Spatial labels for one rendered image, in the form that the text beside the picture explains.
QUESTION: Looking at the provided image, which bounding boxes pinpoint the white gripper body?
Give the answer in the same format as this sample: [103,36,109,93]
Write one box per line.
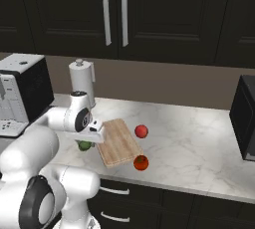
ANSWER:
[64,126,108,145]

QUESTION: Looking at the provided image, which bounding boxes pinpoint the green avocado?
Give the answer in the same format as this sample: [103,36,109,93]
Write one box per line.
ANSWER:
[77,139,96,152]

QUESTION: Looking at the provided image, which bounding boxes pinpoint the wooden cutting board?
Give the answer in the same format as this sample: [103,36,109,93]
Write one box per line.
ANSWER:
[96,117,144,169]

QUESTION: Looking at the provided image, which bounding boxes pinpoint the red round tomato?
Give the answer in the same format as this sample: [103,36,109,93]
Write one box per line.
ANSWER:
[133,123,149,139]

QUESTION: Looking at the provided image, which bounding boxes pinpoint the orange-red bell pepper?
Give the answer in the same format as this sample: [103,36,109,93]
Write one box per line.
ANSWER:
[132,154,150,172]

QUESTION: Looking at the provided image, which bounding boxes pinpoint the white paper towel roll holder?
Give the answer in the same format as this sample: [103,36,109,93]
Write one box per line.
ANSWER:
[68,58,98,109]

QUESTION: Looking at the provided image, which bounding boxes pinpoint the dark drawer front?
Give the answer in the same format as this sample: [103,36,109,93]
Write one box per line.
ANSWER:
[96,178,164,209]
[87,197,162,229]

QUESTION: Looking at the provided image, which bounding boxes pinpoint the white and black coffee machine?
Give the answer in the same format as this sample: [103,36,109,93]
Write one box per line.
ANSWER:
[0,53,56,138]

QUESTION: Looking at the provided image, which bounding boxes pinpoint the dark cupboard door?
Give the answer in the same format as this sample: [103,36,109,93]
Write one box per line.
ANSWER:
[0,0,36,55]
[117,0,233,66]
[18,0,120,60]
[213,0,255,70]

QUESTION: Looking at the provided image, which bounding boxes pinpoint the dark base cupboard run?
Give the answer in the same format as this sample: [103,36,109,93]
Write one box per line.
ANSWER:
[158,187,255,229]

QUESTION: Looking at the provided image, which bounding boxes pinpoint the black microwave oven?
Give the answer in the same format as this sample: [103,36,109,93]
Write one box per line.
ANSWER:
[228,74,255,162]

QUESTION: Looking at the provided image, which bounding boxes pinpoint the silver drawer handle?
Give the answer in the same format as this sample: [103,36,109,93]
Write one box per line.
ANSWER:
[100,210,131,224]
[99,185,130,196]

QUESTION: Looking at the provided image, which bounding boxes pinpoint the silver cupboard door handle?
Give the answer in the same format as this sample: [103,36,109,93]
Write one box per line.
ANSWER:
[102,0,113,47]
[120,0,129,48]

